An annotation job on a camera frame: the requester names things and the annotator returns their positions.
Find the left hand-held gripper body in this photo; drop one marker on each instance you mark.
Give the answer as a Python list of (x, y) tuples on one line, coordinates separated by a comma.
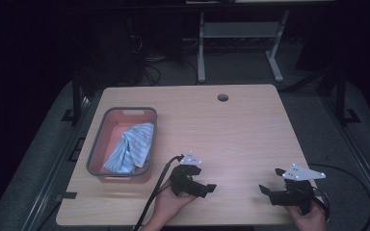
[(182, 183)]

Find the grey metal table frame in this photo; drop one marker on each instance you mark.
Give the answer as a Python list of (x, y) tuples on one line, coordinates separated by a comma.
[(237, 30)]

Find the aluminium rail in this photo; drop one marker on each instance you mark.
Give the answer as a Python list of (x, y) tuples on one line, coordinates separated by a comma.
[(54, 166), (359, 154)]

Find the blue striped cloth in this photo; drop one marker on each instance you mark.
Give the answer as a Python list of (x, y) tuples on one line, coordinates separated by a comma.
[(131, 149)]

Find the person's left hand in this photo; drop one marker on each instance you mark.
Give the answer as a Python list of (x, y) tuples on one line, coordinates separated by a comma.
[(168, 203)]

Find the black metal post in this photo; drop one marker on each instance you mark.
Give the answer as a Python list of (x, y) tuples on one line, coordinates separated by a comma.
[(76, 96), (341, 96)]

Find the pink basket with grey rim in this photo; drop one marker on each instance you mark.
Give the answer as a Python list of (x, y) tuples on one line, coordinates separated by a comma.
[(115, 131)]

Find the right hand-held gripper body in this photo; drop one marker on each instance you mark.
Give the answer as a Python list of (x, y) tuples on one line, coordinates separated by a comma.
[(294, 192)]

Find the black tape strip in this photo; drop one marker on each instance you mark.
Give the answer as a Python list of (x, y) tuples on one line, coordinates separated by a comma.
[(69, 195)]

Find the person's right hand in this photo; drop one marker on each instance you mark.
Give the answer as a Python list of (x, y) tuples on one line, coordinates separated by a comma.
[(308, 220)]

